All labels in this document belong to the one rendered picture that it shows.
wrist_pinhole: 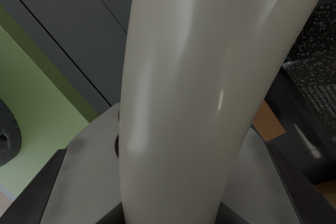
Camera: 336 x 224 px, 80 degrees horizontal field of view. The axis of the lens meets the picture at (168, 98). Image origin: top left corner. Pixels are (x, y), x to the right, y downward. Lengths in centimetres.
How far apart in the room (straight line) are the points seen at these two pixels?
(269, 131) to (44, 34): 110
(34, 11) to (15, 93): 17
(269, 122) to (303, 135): 30
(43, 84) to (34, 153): 16
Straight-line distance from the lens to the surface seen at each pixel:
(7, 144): 48
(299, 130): 143
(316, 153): 156
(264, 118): 120
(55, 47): 46
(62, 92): 38
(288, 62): 61
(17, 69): 42
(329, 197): 164
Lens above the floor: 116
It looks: 65 degrees down
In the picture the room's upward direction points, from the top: 155 degrees counter-clockwise
